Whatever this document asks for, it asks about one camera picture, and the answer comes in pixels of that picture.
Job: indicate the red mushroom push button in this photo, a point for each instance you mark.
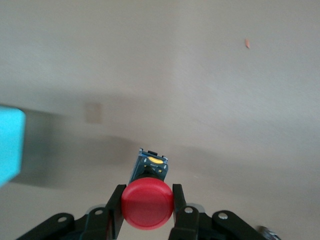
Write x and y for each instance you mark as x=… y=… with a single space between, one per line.
x=147 y=202

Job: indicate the cyan plastic box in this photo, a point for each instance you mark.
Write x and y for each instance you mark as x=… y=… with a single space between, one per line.
x=11 y=145

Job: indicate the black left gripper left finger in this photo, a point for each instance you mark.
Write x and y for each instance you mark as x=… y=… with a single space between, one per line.
x=112 y=207

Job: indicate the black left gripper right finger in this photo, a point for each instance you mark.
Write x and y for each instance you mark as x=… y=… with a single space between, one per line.
x=181 y=207

